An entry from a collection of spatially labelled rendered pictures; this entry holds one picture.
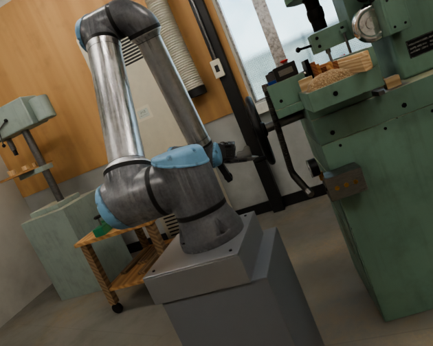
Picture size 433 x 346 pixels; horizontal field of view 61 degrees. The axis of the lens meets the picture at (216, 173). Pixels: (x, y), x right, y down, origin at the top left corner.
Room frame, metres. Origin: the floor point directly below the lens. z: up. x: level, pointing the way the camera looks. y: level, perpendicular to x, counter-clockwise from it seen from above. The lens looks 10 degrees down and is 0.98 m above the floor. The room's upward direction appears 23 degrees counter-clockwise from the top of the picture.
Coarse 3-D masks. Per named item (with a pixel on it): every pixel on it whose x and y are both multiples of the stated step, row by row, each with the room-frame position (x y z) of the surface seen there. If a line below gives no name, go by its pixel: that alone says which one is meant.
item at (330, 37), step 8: (336, 24) 1.35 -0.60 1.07; (344, 24) 1.34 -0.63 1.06; (320, 32) 1.36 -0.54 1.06; (328, 32) 1.35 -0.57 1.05; (336, 32) 1.35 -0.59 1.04; (312, 40) 1.36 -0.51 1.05; (320, 40) 1.36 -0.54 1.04; (328, 40) 1.35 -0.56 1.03; (336, 40) 1.35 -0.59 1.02; (344, 40) 1.34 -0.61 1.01; (312, 48) 1.40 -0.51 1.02; (320, 48) 1.36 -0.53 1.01; (328, 48) 1.36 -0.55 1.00
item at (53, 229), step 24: (24, 96) 2.90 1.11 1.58; (0, 120) 2.94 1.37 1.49; (24, 120) 2.87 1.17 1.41; (24, 168) 3.05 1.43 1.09; (48, 168) 2.98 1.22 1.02; (48, 216) 2.75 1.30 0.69; (72, 216) 2.75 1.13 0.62; (48, 240) 2.79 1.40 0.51; (72, 240) 2.72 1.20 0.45; (120, 240) 3.11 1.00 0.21; (48, 264) 2.83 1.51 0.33; (72, 264) 2.76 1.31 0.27; (120, 264) 2.98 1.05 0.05; (72, 288) 2.80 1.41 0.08; (96, 288) 2.72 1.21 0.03
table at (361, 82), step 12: (360, 72) 1.04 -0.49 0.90; (372, 72) 1.04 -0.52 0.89; (336, 84) 1.05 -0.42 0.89; (348, 84) 1.05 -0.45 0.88; (360, 84) 1.04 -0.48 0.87; (372, 84) 1.04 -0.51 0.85; (300, 96) 1.26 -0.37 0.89; (312, 96) 1.07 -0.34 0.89; (324, 96) 1.06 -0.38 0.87; (336, 96) 1.06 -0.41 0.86; (348, 96) 1.05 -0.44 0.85; (288, 108) 1.29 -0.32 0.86; (300, 108) 1.28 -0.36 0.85; (312, 108) 1.07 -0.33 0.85
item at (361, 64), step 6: (348, 60) 1.11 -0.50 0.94; (354, 60) 1.05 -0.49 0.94; (360, 60) 1.00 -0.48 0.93; (366, 60) 0.98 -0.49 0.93; (342, 66) 1.21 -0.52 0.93; (348, 66) 1.13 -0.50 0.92; (354, 66) 1.07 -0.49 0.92; (360, 66) 1.01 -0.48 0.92; (366, 66) 0.98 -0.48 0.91; (354, 72) 1.10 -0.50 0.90
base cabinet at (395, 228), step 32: (384, 128) 1.16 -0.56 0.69; (416, 128) 1.15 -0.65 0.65; (320, 160) 1.38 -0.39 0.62; (352, 160) 1.19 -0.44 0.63; (384, 160) 1.17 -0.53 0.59; (416, 160) 1.15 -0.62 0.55; (384, 192) 1.18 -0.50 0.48; (416, 192) 1.16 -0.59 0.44; (352, 224) 1.20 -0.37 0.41; (384, 224) 1.18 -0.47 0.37; (416, 224) 1.16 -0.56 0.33; (352, 256) 1.55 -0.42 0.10; (384, 256) 1.19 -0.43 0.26; (416, 256) 1.17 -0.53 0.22; (384, 288) 1.20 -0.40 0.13; (416, 288) 1.18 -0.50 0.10; (384, 320) 1.20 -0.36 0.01
